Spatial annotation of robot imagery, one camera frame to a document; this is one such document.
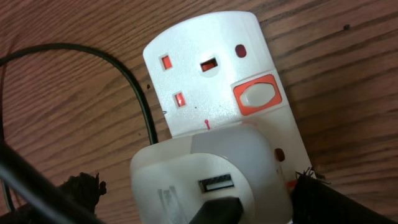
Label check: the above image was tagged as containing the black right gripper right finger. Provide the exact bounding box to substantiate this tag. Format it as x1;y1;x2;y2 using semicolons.
291;168;395;224

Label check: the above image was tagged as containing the black charger cable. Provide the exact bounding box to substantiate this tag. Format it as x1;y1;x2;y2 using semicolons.
0;42;244;224

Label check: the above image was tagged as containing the white charger plug adapter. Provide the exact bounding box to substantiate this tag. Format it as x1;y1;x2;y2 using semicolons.
130;124;293;223

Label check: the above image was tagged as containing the white power strip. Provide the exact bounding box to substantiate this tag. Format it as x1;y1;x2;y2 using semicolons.
143;11;315;181

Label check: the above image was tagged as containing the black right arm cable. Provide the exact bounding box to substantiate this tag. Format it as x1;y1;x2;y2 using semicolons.
0;139;103;224

